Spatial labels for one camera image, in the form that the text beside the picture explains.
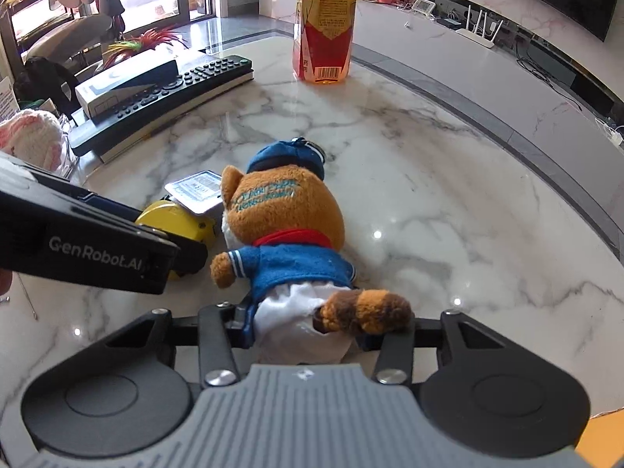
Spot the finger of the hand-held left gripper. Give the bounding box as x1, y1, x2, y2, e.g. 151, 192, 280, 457
136, 225, 210, 277
28, 168, 142, 228

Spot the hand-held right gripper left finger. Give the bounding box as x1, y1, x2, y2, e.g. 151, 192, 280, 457
104, 301, 257, 388

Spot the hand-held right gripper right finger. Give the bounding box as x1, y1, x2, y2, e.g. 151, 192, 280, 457
355, 308, 518, 385

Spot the yellow tape measure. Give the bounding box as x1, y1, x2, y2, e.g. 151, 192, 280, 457
133, 198, 218, 282

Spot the brown plush bear blue outfit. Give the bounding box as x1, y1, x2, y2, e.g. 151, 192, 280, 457
209, 138, 415, 366

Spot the orange cardboard box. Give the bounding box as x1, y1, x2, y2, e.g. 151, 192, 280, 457
574, 411, 624, 455

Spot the plastic-sleeved label tag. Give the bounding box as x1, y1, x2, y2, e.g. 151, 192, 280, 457
164, 170, 223, 216

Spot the thin metal stick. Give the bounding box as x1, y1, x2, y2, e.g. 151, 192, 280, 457
18, 272, 39, 322

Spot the clear plastic tray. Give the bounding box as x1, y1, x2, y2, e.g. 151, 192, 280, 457
43, 114, 82, 177

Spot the pink white crochet bunny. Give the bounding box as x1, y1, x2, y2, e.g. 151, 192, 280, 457
0, 109, 67, 172

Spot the black remote control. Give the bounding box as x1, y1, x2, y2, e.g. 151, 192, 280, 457
67, 55, 254, 157

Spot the blue and white box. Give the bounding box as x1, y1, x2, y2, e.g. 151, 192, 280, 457
74, 48, 179, 119

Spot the black bag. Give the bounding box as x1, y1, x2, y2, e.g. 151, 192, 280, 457
24, 55, 79, 108

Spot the printed paper card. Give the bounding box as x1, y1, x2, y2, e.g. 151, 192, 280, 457
0, 75, 21, 123

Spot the red green feather shuttlecock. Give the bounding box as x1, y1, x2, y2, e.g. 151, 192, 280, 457
103, 24, 191, 69

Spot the grey chair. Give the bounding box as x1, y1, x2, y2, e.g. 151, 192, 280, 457
24, 14, 113, 64

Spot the yellow tea bottle red label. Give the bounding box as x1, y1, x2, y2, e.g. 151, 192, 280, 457
291, 0, 358, 84

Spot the white router with antennas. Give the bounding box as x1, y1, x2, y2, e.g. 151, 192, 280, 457
455, 4, 506, 50

